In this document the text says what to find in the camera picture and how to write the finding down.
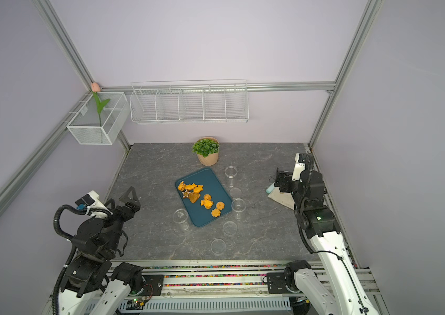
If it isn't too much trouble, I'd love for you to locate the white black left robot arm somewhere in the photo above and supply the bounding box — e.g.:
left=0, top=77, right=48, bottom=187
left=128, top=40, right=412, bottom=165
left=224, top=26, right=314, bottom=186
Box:
left=52, top=186, right=144, bottom=314

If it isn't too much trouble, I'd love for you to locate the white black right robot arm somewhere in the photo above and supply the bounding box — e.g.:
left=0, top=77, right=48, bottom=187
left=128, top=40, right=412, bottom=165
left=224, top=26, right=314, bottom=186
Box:
left=274, top=153, right=378, bottom=314

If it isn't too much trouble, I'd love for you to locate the clear cookie jar front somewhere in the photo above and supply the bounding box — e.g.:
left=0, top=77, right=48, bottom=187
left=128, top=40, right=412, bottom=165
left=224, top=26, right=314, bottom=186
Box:
left=172, top=209, right=190, bottom=232

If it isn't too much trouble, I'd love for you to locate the light blue garden trowel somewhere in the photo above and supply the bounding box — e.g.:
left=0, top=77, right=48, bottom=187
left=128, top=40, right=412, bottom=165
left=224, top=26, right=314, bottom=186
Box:
left=266, top=183, right=275, bottom=194

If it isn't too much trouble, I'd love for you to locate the white mesh wall basket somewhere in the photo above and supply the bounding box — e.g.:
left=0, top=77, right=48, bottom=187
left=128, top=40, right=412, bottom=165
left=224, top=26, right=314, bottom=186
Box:
left=67, top=92, right=130, bottom=145

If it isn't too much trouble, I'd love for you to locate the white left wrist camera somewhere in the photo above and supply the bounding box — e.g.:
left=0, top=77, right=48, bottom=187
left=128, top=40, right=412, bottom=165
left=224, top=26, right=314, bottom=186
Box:
left=75, top=190, right=108, bottom=219

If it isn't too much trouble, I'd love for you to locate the teal plastic tray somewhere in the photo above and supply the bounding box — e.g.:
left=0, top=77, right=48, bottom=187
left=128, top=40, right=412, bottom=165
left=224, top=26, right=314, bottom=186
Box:
left=175, top=167, right=232, bottom=227

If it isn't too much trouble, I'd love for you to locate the clear cookie jar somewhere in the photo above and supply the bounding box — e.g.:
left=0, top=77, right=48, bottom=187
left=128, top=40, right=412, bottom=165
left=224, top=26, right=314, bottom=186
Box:
left=224, top=165, right=238, bottom=188
left=172, top=209, right=190, bottom=232
left=232, top=198, right=247, bottom=220

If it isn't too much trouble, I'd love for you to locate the orange round scalloped cookie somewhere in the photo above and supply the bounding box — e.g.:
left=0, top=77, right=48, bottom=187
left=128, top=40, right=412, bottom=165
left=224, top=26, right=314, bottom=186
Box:
left=216, top=202, right=225, bottom=210

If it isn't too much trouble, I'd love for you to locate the orange curved end cookie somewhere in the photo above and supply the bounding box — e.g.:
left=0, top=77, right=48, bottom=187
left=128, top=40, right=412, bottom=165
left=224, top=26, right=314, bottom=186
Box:
left=177, top=181, right=186, bottom=191

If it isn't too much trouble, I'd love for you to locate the clear jar lid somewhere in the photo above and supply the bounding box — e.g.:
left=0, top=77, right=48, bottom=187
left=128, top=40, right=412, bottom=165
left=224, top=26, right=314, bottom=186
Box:
left=211, top=238, right=227, bottom=255
left=230, top=187, right=242, bottom=198
left=223, top=221, right=238, bottom=236

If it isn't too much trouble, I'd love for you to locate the green plant in pot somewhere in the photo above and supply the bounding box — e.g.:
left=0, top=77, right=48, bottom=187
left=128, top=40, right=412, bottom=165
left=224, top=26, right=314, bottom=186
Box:
left=192, top=137, right=220, bottom=166

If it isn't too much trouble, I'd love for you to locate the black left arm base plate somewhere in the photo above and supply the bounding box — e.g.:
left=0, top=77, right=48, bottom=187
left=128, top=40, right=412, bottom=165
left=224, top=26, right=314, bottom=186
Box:
left=129, top=274, right=165, bottom=297

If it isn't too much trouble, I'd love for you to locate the orange fish shaped cookie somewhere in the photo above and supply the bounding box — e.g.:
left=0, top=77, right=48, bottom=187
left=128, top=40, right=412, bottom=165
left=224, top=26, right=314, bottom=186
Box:
left=201, top=199, right=214, bottom=209

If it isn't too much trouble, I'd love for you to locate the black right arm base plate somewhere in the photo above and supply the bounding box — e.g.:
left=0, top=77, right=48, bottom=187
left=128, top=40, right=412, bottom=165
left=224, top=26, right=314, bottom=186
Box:
left=263, top=271, right=294, bottom=294

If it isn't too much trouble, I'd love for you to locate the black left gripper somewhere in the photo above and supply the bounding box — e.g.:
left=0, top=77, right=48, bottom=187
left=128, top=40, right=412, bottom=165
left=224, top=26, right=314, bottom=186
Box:
left=103, top=186, right=141, bottom=256

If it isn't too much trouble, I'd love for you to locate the white wire wall shelf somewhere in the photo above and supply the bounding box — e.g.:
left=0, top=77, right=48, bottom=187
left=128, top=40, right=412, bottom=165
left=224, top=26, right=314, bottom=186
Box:
left=129, top=80, right=249, bottom=123

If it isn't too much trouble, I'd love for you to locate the pink artificial tulip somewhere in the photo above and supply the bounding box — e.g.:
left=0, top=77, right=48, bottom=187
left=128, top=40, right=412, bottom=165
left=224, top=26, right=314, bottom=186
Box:
left=91, top=82, right=110, bottom=127

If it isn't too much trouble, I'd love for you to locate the orange heart shaped cookie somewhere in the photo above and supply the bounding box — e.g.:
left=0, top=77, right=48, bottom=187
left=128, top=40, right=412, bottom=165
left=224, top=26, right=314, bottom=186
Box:
left=188, top=192, right=200, bottom=203

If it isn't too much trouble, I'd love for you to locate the beige gardening glove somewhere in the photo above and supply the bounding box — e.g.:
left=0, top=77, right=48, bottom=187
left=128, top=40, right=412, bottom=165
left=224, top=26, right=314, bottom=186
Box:
left=268, top=190, right=295, bottom=210

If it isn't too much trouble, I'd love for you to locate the clear cookie jar back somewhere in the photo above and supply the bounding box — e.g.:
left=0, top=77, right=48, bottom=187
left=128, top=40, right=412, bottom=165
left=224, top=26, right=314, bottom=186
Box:
left=232, top=198, right=247, bottom=220

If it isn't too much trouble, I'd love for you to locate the orange flower shaped cookie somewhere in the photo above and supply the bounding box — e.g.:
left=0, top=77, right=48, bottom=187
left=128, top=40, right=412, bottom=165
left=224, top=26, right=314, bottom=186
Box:
left=211, top=209, right=221, bottom=217

